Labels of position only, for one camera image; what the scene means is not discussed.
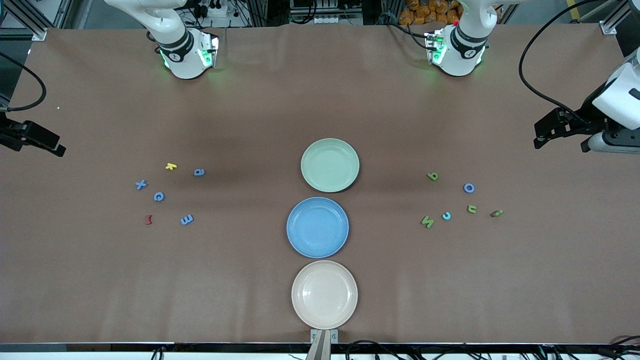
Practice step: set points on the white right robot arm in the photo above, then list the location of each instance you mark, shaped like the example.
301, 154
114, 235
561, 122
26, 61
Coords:
185, 60

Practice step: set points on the yellow foam letter k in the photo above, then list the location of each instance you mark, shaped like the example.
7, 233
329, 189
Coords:
171, 166

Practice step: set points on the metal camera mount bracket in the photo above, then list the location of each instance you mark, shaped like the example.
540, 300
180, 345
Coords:
324, 345

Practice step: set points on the white power strip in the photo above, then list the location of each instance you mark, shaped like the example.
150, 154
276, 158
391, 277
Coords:
215, 7
330, 20

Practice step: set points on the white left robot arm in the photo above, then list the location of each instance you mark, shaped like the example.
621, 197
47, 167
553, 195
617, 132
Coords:
460, 55

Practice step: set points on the blue foam letter c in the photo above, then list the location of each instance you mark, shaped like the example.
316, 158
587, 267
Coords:
156, 196

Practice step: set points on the blue foam letter x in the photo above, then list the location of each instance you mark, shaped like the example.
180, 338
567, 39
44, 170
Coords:
141, 184

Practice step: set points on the green foam letter N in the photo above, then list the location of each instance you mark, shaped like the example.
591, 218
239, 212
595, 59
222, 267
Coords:
427, 221

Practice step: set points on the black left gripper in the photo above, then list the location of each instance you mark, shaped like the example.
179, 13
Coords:
586, 116

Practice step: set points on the black table edge rail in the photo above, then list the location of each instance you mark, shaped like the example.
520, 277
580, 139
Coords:
100, 347

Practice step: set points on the blue foam letter a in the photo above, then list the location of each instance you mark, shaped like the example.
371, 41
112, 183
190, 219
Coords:
199, 172

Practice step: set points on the green foam letter u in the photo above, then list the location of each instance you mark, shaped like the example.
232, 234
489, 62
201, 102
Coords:
472, 210

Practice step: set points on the blue plate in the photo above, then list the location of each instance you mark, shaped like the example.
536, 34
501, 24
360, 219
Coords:
330, 245

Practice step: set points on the green plate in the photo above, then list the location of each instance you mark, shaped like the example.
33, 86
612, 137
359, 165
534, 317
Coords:
325, 150

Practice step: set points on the blue foam letter E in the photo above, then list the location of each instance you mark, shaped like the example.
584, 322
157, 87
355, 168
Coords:
186, 219

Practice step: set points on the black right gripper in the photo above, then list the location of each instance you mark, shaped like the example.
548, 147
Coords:
10, 133

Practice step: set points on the beige plate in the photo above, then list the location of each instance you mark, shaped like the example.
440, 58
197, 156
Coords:
325, 295

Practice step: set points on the green foam letter b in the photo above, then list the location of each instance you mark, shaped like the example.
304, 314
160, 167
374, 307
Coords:
433, 176

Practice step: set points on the bag of orange items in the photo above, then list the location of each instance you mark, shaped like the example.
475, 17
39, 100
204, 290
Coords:
425, 12

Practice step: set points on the blue foam letter o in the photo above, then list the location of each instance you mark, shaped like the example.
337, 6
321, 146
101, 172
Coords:
465, 188

